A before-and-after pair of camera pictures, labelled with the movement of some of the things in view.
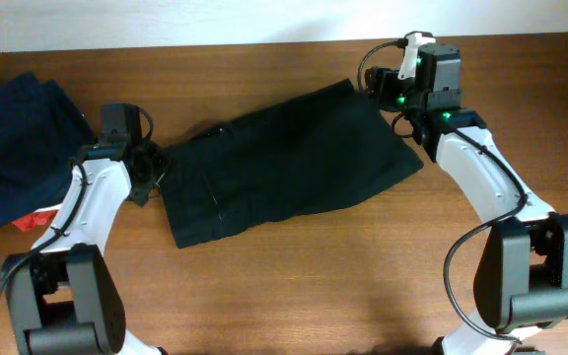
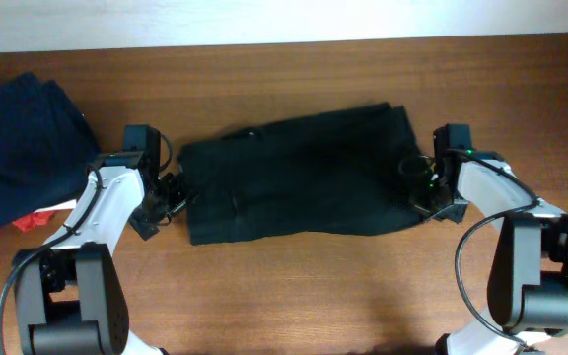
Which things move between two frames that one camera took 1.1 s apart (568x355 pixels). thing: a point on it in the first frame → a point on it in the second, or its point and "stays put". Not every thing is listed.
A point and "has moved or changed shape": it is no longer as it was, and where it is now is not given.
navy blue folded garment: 25,137 stays put
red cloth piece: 34,219 stays put
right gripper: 382,86 → 417,198
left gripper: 153,150 → 147,220
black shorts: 323,147 has moved or changed shape
